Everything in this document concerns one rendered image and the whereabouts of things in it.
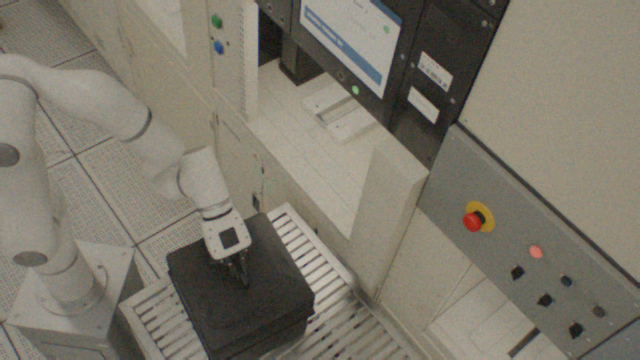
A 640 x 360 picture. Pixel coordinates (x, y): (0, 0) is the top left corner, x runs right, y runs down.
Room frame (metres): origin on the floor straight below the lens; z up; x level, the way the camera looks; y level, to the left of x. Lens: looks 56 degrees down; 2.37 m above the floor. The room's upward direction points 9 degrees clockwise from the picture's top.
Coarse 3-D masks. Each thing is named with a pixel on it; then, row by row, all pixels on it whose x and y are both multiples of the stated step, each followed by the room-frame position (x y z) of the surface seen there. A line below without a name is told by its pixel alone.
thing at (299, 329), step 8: (288, 328) 0.54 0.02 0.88; (296, 328) 0.56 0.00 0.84; (304, 328) 0.58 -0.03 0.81; (280, 336) 0.53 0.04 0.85; (288, 336) 0.54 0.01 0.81; (296, 336) 0.56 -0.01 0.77; (264, 344) 0.50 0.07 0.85; (272, 344) 0.51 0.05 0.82; (280, 344) 0.53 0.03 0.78; (248, 352) 0.47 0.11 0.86; (256, 352) 0.49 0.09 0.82; (264, 352) 0.50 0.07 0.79
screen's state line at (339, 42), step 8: (304, 16) 1.03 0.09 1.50; (312, 16) 1.01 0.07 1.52; (320, 24) 0.99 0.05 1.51; (320, 32) 0.99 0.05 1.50; (328, 32) 0.97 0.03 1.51; (336, 40) 0.95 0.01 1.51; (344, 40) 0.94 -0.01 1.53; (344, 48) 0.94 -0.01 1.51; (352, 48) 0.92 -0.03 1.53; (352, 56) 0.92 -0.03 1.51; (360, 56) 0.90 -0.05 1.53; (360, 64) 0.90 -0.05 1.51; (368, 64) 0.88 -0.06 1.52; (368, 72) 0.88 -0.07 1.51; (376, 72) 0.87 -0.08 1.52; (376, 80) 0.86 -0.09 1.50
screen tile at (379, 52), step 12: (360, 0) 0.92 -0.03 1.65; (348, 12) 0.94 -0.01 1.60; (360, 12) 0.92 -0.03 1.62; (372, 12) 0.90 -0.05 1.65; (348, 24) 0.94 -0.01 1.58; (372, 24) 0.89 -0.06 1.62; (348, 36) 0.93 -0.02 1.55; (360, 36) 0.91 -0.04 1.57; (384, 36) 0.87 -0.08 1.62; (360, 48) 0.90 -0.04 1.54; (372, 48) 0.88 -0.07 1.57; (384, 48) 0.86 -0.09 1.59; (384, 60) 0.86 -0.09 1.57
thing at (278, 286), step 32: (256, 224) 0.76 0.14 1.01; (192, 256) 0.64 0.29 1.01; (256, 256) 0.67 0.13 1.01; (288, 256) 0.68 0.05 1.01; (192, 288) 0.56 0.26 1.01; (224, 288) 0.57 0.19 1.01; (256, 288) 0.58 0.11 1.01; (288, 288) 0.59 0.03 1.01; (192, 320) 0.51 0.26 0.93; (224, 320) 0.49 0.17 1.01; (256, 320) 0.50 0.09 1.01; (288, 320) 0.53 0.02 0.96; (224, 352) 0.43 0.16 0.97
